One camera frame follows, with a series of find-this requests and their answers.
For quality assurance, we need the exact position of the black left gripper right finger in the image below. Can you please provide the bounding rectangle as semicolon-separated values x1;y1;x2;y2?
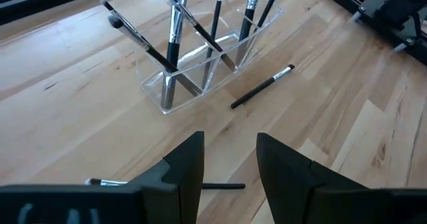
256;132;368;224

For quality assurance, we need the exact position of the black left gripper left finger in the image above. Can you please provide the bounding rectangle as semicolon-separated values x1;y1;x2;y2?
128;130;205;224

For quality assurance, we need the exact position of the clear acrylic brush holder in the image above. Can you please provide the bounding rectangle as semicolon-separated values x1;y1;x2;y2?
135;0;284;115

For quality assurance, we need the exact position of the black eyeliner pencil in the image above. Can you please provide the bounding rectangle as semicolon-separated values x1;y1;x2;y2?
230;63;296;110

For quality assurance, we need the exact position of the large black powder brush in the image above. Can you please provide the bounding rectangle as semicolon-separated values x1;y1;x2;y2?
234;0;266;67

